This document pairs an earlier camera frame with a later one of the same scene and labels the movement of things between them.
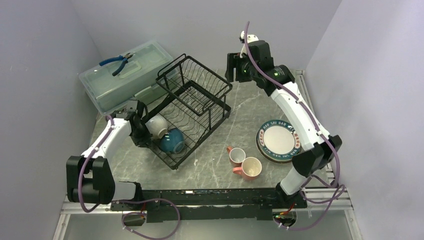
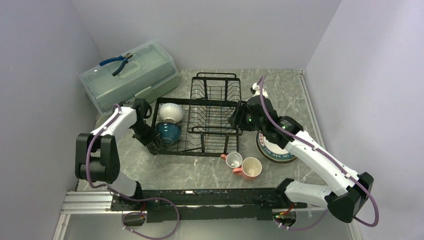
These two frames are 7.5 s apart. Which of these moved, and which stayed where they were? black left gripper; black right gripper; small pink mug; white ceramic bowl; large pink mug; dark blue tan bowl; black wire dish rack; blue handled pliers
Moved: small pink mug; black wire dish rack; white ceramic bowl; dark blue tan bowl; black right gripper
Stayed: black left gripper; large pink mug; blue handled pliers
